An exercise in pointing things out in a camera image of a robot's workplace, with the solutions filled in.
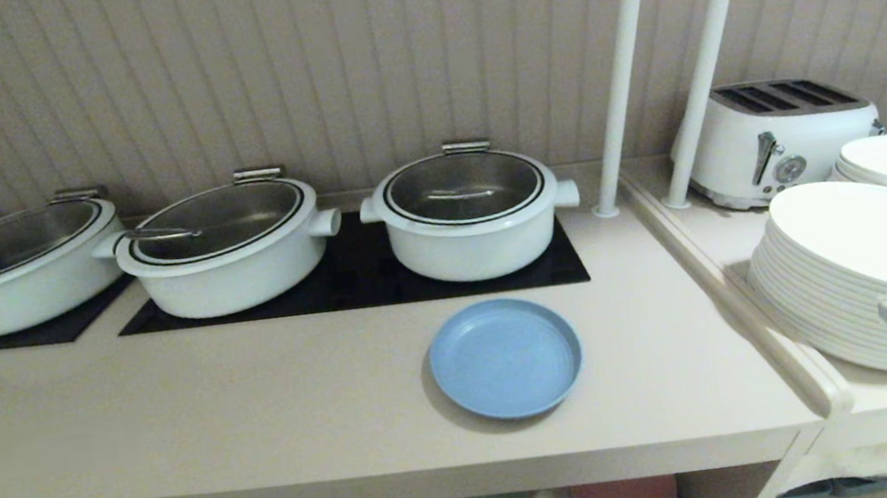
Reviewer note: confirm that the blue round plate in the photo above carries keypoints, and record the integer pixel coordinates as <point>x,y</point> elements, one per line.
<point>507,363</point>

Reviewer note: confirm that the white toaster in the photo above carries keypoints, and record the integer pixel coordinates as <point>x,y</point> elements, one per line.
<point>814,131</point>

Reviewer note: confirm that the white pole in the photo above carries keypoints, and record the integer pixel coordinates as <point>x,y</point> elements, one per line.
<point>623,61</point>
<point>708,43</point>

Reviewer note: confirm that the white round pot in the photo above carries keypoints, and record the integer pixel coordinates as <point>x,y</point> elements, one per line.
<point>477,249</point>

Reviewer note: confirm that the black induction cooktop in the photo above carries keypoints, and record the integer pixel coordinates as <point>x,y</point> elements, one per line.
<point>363,279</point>
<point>44,332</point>

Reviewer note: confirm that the white oval pot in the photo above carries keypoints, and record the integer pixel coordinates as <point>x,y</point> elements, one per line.
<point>238,281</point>
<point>23,297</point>

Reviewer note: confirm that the glass oval pot lid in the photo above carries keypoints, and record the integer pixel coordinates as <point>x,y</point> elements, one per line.
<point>239,214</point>
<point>24,234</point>

